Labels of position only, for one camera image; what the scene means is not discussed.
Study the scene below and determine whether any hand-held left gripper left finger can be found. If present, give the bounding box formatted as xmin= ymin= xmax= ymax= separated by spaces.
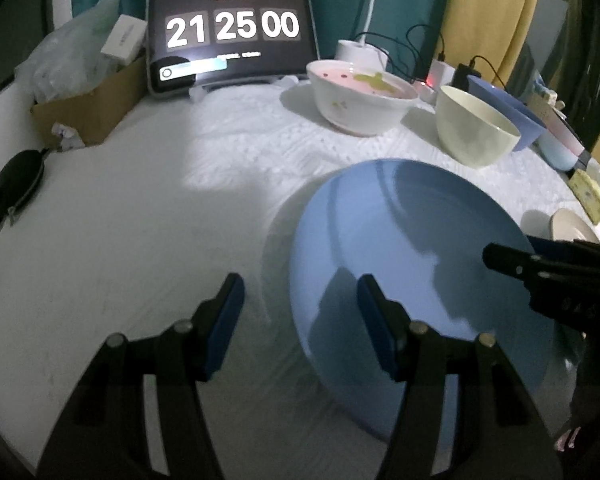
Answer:
xmin=35 ymin=272 xmax=246 ymax=480

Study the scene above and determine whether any black cable of white charger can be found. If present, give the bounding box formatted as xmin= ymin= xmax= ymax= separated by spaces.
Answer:
xmin=405 ymin=24 xmax=447 ymax=63

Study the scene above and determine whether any small white box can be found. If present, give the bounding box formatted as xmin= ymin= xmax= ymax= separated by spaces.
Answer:
xmin=100 ymin=14 xmax=148 ymax=67

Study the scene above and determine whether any person's right hand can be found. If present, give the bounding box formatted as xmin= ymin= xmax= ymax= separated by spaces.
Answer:
xmin=554 ymin=412 xmax=596 ymax=456

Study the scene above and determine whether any clear plastic bag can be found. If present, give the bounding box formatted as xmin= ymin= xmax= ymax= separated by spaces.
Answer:
xmin=14 ymin=0 xmax=123 ymax=103

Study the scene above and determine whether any yellow tissue box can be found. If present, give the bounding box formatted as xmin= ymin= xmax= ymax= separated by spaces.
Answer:
xmin=568 ymin=169 xmax=600 ymax=224

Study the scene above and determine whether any white bowl with pink inside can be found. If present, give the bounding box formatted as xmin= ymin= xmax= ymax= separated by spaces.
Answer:
xmin=306 ymin=59 xmax=420 ymax=137

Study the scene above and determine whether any cardboard box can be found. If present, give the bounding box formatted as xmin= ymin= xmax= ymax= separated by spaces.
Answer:
xmin=31 ymin=55 xmax=148 ymax=150

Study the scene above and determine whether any white power strip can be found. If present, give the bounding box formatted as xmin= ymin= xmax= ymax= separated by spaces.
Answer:
xmin=411 ymin=76 xmax=443 ymax=107

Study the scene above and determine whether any black charger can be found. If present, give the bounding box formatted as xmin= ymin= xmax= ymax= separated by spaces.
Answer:
xmin=452 ymin=62 xmax=477 ymax=92

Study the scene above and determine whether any cream bowl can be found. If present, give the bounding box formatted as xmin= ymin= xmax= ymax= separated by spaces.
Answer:
xmin=435 ymin=85 xmax=522 ymax=169

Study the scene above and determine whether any white desk lamp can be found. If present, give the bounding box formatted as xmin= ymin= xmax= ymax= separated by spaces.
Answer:
xmin=335 ymin=0 xmax=390 ymax=75

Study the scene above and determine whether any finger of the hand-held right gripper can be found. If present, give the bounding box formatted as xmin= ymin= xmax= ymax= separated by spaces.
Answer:
xmin=526 ymin=236 xmax=600 ymax=266
xmin=482 ymin=242 xmax=600 ymax=333

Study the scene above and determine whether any white textured tablecloth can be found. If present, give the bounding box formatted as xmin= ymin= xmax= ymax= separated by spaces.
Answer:
xmin=10 ymin=77 xmax=600 ymax=463

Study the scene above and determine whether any small pink bowl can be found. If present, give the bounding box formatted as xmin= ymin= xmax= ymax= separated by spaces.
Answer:
xmin=527 ymin=97 xmax=587 ymax=157

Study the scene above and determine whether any tablet showing clock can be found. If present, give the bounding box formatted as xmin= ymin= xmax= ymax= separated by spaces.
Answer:
xmin=145 ymin=0 xmax=322 ymax=96

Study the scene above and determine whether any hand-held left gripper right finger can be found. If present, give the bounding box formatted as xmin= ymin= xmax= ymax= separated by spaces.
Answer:
xmin=356 ymin=273 xmax=565 ymax=480

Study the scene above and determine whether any periwinkle blue bowl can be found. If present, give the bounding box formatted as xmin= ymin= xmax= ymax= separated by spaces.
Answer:
xmin=466 ymin=75 xmax=548 ymax=153

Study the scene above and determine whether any crumpled white paper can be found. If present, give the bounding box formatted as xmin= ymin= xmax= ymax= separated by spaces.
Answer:
xmin=51 ymin=121 xmax=89 ymax=152

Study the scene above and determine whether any black lamp cable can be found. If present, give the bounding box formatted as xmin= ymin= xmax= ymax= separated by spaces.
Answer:
xmin=354 ymin=31 xmax=431 ymax=83

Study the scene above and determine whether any white charger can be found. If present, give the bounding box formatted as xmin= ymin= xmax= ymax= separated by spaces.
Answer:
xmin=429 ymin=56 xmax=457 ymax=87

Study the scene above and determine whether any light blue plate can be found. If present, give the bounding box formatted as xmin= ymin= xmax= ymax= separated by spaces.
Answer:
xmin=288 ymin=158 xmax=557 ymax=443

